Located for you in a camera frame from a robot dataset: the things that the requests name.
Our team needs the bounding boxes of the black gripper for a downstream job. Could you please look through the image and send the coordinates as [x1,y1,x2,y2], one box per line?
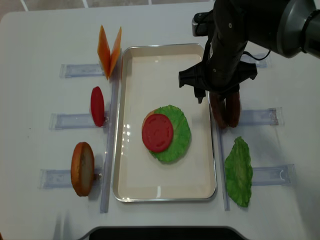
[178,0,259,109]

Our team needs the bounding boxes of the brown meat patty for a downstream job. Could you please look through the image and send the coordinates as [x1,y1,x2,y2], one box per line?
[225,92,241,128]
[209,92,228,129]

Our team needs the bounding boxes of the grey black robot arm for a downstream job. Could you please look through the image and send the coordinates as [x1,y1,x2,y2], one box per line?
[178,0,320,101]

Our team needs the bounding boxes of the green lettuce leaf on tray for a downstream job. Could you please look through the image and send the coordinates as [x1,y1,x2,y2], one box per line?
[149,105,191,164]

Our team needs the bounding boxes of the red tomato slice on tray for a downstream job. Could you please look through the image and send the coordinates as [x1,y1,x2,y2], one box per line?
[141,113,174,153]

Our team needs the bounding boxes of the standing green lettuce leaf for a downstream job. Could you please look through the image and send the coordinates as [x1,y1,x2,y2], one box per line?
[224,136,253,208]

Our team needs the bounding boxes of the right orange cheese slice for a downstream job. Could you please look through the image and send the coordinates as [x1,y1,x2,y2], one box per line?
[109,27,122,78]

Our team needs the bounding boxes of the orange cheese slice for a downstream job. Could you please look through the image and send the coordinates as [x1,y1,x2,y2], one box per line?
[109,27,122,78]
[97,25,111,80]

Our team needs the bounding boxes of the standing red tomato slice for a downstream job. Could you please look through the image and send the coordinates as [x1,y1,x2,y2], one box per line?
[90,86,105,127]

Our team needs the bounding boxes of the left orange cheese slice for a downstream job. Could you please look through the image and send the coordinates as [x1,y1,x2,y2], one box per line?
[97,25,111,80]

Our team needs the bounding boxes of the long clear strip right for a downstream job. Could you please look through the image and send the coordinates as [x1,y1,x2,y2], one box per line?
[215,124,230,211]

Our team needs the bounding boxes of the long clear strip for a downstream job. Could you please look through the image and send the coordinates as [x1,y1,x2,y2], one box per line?
[100,76,119,214]
[215,124,230,211]

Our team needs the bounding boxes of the white rectangular metal tray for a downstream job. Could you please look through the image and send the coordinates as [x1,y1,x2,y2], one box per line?
[112,43,217,202]

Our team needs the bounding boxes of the long clear strip left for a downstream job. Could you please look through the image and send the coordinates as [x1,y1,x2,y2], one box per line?
[100,76,119,214]

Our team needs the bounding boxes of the standing bun half left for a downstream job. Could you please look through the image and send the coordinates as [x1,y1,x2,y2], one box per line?
[70,142,95,197]

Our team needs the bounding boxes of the black monitor edge bottom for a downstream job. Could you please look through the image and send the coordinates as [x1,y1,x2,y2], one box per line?
[89,227,243,240]

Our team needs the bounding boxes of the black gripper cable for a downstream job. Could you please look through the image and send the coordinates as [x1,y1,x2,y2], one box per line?
[242,48,272,61]

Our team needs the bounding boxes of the clear holder rail right buns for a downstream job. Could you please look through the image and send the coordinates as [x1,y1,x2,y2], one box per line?
[240,52,272,68]

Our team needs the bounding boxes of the clear holder rail patties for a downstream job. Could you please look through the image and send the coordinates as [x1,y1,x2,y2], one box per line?
[238,107,284,126]

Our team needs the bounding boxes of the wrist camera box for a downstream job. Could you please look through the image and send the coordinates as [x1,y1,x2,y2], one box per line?
[191,10,215,37]

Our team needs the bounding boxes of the clear holder rail lettuce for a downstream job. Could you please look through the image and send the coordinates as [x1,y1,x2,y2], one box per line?
[252,164,296,186]

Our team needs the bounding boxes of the clear holder rail cheese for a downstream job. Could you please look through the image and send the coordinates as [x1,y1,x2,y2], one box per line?
[59,64,105,79]

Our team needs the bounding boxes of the clear holder rail tomato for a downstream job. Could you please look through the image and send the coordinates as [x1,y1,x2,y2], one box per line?
[48,113,97,131]

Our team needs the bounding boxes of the clear holder rail left bun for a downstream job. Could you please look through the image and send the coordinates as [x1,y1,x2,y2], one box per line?
[38,168,104,190]

